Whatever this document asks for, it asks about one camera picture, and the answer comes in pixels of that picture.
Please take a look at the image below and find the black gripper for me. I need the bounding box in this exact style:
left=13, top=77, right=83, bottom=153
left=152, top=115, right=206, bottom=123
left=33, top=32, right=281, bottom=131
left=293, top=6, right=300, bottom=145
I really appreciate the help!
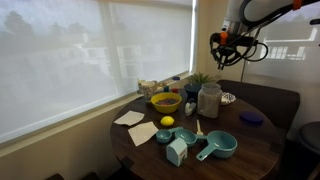
left=231, top=33, right=258, bottom=47

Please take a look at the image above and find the glass jar of rice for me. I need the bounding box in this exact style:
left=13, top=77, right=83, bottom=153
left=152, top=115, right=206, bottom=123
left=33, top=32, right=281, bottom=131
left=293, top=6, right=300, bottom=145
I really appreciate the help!
left=197, top=82, right=224, bottom=120

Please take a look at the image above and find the dark blue jar lid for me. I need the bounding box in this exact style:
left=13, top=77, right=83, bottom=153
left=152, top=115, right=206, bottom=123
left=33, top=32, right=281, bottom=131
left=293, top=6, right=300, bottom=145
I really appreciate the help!
left=239, top=111, right=265, bottom=127

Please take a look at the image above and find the green spiky plant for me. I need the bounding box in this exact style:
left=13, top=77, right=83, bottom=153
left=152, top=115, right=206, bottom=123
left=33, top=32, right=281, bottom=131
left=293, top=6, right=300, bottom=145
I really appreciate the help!
left=187, top=71, right=214, bottom=86

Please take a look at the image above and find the dark upholstered armchair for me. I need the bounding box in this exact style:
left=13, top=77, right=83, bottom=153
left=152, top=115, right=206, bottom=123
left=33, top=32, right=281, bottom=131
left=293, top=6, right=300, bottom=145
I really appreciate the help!
left=215, top=78, right=302, bottom=141

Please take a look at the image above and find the small cream plastic spatula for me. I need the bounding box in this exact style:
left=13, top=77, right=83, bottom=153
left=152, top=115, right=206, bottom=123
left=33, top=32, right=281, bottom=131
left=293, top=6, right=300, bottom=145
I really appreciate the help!
left=195, top=119, right=205, bottom=137

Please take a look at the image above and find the yellow bowl of coloured beads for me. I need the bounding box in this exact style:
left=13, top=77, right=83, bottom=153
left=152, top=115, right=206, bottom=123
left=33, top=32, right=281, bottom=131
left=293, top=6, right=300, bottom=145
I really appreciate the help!
left=150, top=92, right=184, bottom=115

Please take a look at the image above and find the large teal measuring cup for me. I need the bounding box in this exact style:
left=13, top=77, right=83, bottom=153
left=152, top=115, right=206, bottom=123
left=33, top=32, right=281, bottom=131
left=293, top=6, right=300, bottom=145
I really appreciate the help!
left=195, top=130, right=239, bottom=163

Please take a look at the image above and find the patterned paper cup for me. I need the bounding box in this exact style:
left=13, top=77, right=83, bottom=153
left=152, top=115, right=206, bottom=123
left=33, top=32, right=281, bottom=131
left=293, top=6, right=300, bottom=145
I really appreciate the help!
left=139, top=79, right=158, bottom=103

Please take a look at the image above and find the yellow lemon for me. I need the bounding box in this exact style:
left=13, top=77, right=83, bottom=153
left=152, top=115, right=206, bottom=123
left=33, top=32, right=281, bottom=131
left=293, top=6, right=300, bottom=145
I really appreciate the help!
left=160, top=115, right=176, bottom=127

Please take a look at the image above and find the medium teal measuring cup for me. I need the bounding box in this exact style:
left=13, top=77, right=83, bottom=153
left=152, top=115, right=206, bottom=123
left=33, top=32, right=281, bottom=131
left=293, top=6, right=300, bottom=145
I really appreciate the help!
left=174, top=128, right=208, bottom=148

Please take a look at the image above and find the grey round stool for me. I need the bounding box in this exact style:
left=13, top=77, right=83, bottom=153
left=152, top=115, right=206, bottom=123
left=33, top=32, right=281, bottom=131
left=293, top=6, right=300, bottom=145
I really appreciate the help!
left=297, top=120, right=320, bottom=156

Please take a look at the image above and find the small teal measuring cup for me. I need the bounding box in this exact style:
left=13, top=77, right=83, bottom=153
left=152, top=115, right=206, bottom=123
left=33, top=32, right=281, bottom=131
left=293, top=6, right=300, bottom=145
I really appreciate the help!
left=155, top=126, right=184, bottom=145

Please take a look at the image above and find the teal white toy milk carton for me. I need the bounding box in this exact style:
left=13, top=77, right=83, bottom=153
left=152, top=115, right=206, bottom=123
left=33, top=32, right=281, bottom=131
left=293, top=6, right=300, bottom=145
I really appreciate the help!
left=165, top=137, right=189, bottom=168

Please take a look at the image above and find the large white paper napkin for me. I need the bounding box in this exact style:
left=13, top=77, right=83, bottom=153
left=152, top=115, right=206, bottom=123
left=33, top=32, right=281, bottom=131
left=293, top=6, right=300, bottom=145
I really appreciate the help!
left=127, top=121, right=160, bottom=148

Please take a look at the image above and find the small white paper napkin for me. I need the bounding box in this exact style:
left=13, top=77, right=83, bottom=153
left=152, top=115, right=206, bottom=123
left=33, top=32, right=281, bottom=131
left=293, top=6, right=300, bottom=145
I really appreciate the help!
left=113, top=110, right=146, bottom=127

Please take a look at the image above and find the wide white roller blind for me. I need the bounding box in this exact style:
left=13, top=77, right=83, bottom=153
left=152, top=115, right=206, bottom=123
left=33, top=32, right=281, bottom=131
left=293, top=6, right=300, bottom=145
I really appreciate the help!
left=0, top=0, right=195, bottom=144

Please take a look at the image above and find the orange cable strap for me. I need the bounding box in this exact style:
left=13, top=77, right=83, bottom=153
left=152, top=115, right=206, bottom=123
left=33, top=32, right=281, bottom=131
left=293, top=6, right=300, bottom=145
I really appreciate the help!
left=292, top=0, right=303, bottom=11
left=219, top=31, right=230, bottom=46

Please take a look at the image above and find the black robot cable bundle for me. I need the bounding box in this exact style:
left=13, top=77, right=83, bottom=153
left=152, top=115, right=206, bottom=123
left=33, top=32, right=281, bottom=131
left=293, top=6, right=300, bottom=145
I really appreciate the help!
left=209, top=0, right=320, bottom=72

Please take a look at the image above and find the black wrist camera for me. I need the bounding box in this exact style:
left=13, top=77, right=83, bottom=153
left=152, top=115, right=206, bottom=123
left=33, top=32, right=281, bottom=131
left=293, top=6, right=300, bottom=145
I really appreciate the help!
left=209, top=32, right=234, bottom=47

